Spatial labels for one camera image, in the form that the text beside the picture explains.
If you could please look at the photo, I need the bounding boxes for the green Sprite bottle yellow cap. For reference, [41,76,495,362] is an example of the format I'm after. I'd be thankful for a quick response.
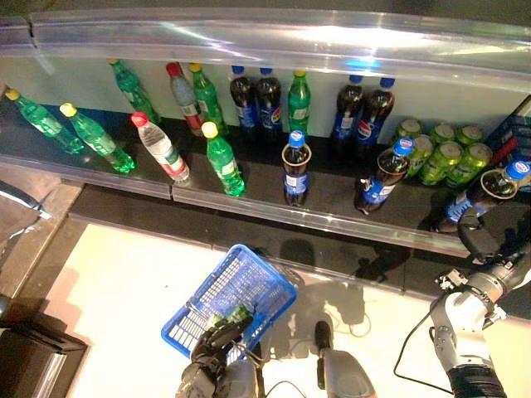
[4,88,85,156]
[106,57,162,124]
[287,70,313,136]
[59,102,137,173]
[188,61,229,136]
[201,121,246,197]

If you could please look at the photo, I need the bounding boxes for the clear water bottle red cap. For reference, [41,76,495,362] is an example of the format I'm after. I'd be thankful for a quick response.
[165,61,205,137]
[130,111,191,185]

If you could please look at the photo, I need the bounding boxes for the clear plastic shelf edge rail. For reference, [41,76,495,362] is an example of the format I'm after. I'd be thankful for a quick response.
[27,8,531,96]
[171,185,472,259]
[0,152,174,201]

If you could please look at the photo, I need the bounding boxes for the Pepsi bottle with paper collar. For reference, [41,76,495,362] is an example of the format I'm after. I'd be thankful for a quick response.
[280,129,313,207]
[431,159,531,234]
[353,137,416,216]

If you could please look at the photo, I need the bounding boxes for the Pepsi cola bottle blue cap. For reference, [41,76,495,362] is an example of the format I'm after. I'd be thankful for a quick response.
[330,74,367,144]
[229,65,261,136]
[255,66,284,136]
[357,77,396,146]

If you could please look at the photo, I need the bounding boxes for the blue plastic shopping basket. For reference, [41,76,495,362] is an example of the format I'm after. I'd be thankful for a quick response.
[160,243,299,360]

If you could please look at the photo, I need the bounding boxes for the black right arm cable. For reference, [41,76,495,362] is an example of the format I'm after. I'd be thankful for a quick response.
[392,308,455,395]

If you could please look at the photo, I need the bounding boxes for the white shelf back panel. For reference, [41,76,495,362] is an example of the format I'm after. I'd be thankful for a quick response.
[0,51,531,140]

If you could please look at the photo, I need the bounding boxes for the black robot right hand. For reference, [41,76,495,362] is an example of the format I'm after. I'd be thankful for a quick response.
[458,206,505,266]

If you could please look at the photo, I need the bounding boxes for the dark grey shelf board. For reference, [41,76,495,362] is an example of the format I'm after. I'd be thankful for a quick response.
[0,0,531,41]

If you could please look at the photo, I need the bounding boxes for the black glossy shelf board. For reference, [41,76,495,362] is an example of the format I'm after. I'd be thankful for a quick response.
[0,82,531,258]

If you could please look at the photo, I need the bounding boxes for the black shelf base plinth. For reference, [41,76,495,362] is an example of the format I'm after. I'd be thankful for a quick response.
[61,182,531,323]

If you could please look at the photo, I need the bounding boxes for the black glossy counter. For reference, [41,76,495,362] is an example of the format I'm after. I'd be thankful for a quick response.
[0,294,90,398]

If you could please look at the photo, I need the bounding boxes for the blue cardboard box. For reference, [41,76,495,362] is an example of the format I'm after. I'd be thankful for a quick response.
[487,114,531,167]

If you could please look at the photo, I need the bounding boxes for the brown backdrop sheet silver edge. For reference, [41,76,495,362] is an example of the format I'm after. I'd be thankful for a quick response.
[0,177,55,258]

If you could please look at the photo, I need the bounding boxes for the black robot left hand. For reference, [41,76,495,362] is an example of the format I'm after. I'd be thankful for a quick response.
[189,317,255,376]

